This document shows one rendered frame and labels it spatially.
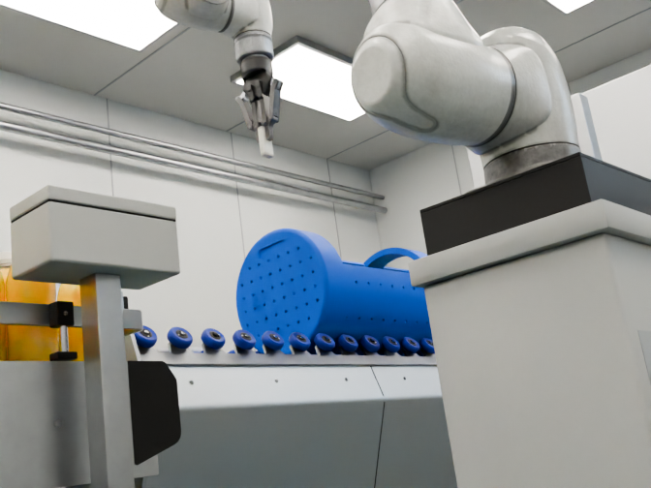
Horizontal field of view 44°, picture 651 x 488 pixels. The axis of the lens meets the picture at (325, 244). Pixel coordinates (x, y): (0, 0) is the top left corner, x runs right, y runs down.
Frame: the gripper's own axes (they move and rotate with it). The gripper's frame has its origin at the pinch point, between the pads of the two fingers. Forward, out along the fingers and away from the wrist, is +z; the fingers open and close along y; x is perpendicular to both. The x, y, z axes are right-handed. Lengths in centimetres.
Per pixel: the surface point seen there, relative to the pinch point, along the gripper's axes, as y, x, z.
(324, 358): -9, 2, 51
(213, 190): 289, -307, -143
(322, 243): -10.1, -2.1, 26.6
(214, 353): -6, 30, 51
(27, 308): -11, 71, 47
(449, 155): 176, -495, -179
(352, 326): -9.8, -9.5, 44.3
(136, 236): -25, 64, 39
